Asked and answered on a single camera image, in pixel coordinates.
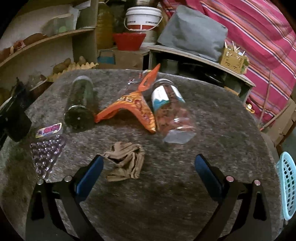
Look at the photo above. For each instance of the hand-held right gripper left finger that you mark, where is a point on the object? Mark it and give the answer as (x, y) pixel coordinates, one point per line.
(90, 178)

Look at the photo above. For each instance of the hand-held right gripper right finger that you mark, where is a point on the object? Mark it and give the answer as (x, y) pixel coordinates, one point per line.
(208, 178)

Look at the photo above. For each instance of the brown cloth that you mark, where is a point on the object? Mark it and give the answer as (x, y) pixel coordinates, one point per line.
(126, 162)

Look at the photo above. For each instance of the light blue plastic basket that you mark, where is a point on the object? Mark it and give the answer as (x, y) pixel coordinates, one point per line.
(288, 185)

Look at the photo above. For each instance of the purple blister pack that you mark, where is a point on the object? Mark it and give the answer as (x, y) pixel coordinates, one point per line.
(46, 148)

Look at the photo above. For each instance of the glass jar of green herbs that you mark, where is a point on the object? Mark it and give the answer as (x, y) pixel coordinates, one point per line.
(79, 99)

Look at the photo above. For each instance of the large potato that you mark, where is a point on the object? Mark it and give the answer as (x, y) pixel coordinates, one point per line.
(61, 66)

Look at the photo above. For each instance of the yellow egg carton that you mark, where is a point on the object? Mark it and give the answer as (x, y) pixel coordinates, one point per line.
(69, 69)

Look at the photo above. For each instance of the clear jar with blue label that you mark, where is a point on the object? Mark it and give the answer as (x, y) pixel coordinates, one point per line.
(171, 111)

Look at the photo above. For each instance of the orange snack bag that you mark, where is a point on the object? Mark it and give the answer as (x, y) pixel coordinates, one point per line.
(138, 106)

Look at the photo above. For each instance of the small potato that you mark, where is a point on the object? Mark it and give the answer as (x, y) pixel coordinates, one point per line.
(82, 60)

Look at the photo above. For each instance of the flattened cardboard sheets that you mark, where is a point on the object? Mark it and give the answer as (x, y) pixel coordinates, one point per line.
(282, 125)

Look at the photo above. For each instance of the clear plastic wrapper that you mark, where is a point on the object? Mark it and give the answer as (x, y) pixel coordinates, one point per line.
(129, 87)

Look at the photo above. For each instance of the curved wooden shelf unit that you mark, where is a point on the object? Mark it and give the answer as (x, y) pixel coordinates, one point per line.
(83, 44)

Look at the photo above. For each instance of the clear plastic container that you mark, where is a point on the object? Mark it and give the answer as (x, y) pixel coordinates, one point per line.
(60, 25)

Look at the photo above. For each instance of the small grey cabinet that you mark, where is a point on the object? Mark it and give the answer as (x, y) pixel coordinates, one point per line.
(240, 78)

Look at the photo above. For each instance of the yellow slotted holder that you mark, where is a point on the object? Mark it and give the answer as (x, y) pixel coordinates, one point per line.
(232, 60)

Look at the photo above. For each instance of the cardboard box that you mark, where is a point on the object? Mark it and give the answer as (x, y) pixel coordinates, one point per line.
(129, 60)

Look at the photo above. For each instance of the yellow oil bottle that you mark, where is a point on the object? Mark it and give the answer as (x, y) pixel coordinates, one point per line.
(104, 27)

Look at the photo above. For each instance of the red woven basket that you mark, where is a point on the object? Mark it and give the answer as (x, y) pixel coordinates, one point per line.
(129, 41)

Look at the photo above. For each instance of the grey cushion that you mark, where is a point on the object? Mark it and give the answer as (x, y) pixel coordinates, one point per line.
(192, 32)

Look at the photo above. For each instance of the pink striped cloth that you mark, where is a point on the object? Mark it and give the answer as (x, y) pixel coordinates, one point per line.
(259, 34)

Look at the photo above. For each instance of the white plastic bucket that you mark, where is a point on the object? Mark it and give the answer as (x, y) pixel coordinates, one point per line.
(143, 17)

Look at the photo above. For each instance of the metal pot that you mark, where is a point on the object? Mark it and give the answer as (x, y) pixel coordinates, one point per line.
(145, 2)

